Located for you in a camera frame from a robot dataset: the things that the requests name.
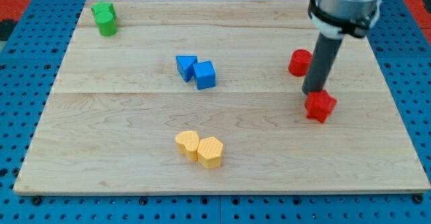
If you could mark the red cylinder block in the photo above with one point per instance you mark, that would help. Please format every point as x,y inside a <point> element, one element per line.
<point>299,62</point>

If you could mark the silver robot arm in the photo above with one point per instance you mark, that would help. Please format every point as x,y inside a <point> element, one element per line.
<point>337,18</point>

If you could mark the blue cube block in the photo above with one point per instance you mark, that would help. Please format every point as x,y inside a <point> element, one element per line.
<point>205,75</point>

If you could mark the yellow heart block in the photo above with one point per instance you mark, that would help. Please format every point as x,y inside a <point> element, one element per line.
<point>187,143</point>

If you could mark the yellow hexagon block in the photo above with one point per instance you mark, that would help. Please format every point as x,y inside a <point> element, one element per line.
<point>209,152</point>

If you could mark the blue triangle block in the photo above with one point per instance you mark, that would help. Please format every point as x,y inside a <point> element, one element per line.
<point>184,65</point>

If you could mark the red star block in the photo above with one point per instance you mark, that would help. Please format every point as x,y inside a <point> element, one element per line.
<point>319,105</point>

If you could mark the wooden board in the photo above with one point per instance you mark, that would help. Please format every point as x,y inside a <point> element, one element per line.
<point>117,103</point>

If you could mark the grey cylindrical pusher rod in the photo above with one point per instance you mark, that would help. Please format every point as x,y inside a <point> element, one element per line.
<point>323,58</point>

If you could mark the green cylinder block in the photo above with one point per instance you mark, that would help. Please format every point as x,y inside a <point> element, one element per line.
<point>106,23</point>

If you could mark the green star block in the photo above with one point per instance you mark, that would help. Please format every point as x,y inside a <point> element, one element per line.
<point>103,6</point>

